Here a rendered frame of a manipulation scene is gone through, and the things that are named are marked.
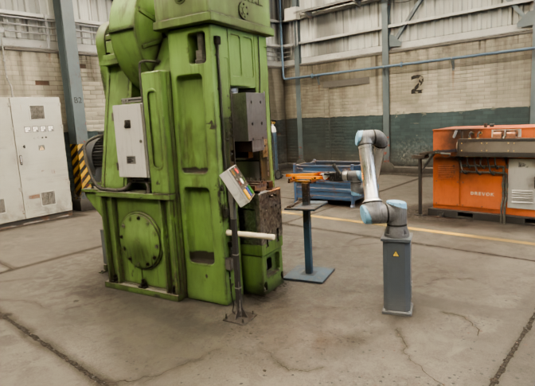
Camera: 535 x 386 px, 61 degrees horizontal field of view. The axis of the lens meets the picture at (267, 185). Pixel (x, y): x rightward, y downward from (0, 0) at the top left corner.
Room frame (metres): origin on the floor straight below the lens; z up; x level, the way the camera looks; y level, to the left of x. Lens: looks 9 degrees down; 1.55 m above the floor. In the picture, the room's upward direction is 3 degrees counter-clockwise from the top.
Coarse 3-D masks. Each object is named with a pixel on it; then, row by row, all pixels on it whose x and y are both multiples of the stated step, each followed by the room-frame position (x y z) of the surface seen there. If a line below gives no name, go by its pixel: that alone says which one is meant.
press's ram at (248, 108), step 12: (240, 96) 3.79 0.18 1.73; (252, 96) 3.85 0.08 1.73; (240, 108) 3.79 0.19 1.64; (252, 108) 3.84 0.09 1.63; (264, 108) 4.01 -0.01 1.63; (240, 120) 3.79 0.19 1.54; (252, 120) 3.83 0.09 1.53; (264, 120) 4.00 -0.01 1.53; (240, 132) 3.80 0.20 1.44; (252, 132) 3.82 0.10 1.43; (264, 132) 3.99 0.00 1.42
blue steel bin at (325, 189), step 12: (300, 168) 7.89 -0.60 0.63; (312, 168) 7.78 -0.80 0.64; (324, 168) 7.64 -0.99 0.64; (348, 168) 7.39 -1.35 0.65; (360, 168) 7.59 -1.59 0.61; (300, 180) 7.90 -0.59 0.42; (324, 180) 7.63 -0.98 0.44; (300, 192) 7.93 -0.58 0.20; (312, 192) 7.79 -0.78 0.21; (324, 192) 7.65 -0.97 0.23; (336, 192) 7.51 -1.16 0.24; (348, 192) 7.38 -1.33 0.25
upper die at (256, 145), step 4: (256, 140) 3.87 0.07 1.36; (260, 140) 3.92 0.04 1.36; (236, 144) 3.88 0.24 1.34; (240, 144) 3.86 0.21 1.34; (244, 144) 3.84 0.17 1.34; (248, 144) 3.82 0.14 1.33; (252, 144) 3.81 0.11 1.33; (256, 144) 3.86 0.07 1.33; (260, 144) 3.92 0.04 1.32; (236, 148) 3.88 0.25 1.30; (240, 148) 3.86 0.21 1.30; (244, 148) 3.84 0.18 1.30; (248, 148) 3.82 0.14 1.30; (252, 148) 3.81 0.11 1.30; (256, 148) 3.86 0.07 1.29; (260, 148) 3.92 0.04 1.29
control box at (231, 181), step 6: (234, 168) 3.40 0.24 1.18; (222, 174) 3.20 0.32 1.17; (228, 174) 3.19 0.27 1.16; (240, 174) 3.47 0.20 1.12; (222, 180) 3.20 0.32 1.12; (228, 180) 3.19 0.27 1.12; (234, 180) 3.19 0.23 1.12; (240, 180) 3.34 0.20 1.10; (228, 186) 3.19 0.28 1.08; (234, 186) 3.19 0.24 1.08; (240, 186) 3.22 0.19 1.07; (246, 186) 3.39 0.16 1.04; (234, 192) 3.19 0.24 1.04; (240, 192) 3.18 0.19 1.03; (234, 198) 3.19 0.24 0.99; (240, 198) 3.18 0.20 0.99; (246, 198) 3.18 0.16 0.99; (240, 204) 3.19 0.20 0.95
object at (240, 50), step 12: (228, 36) 3.84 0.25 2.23; (240, 36) 4.00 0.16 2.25; (252, 36) 4.16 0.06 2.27; (228, 48) 3.83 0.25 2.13; (240, 48) 3.99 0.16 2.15; (252, 48) 4.15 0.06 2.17; (228, 60) 3.83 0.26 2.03; (240, 60) 3.98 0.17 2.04; (252, 60) 4.15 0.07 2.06; (240, 72) 3.98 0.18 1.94; (252, 72) 4.15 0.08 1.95; (240, 84) 3.96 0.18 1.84; (252, 84) 4.12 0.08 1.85
